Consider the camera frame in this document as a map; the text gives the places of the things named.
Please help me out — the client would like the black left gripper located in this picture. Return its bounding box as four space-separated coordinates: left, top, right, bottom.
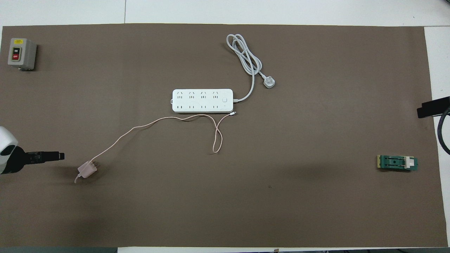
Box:
4 146 65 174

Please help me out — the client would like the white power strip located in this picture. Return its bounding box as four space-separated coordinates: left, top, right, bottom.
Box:
172 89 234 114

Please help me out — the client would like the pink charging cable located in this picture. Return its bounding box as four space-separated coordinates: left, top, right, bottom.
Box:
74 111 237 184

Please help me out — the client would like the brown table mat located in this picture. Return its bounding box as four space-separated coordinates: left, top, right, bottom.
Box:
0 23 449 248

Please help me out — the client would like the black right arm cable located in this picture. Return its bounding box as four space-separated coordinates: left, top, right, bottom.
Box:
437 105 450 155

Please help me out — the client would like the green knife switch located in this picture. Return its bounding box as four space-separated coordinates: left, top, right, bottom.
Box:
377 155 419 173

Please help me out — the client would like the grey push-button switch box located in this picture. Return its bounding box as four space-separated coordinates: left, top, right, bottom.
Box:
8 38 37 72

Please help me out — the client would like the white power cord with plug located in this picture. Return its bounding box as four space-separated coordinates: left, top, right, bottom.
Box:
226 34 276 103

